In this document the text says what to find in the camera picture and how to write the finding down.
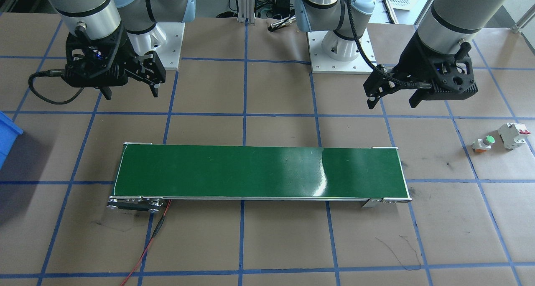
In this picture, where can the green push button switch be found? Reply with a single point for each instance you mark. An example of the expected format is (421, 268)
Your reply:
(488, 140)

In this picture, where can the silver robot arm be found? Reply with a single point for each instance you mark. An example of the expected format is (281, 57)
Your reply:
(459, 10)
(83, 10)

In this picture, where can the white circuit breaker red lever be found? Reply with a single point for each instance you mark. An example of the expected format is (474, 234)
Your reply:
(510, 136)

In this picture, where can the slanted metal bar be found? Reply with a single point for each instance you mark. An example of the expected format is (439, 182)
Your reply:
(526, 23)

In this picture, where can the blue plastic bin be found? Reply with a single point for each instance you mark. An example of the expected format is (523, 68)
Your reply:
(6, 139)

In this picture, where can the small metallic tool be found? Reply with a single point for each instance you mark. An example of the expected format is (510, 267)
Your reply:
(280, 24)

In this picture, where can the black power adapter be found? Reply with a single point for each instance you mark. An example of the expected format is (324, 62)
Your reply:
(283, 5)

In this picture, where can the green belt conveyor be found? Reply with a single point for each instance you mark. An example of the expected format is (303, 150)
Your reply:
(250, 173)

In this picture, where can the white square base plate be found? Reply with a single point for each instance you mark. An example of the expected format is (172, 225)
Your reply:
(322, 64)
(173, 47)

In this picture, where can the aluminium frame bar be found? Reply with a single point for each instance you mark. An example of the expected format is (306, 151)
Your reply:
(244, 6)

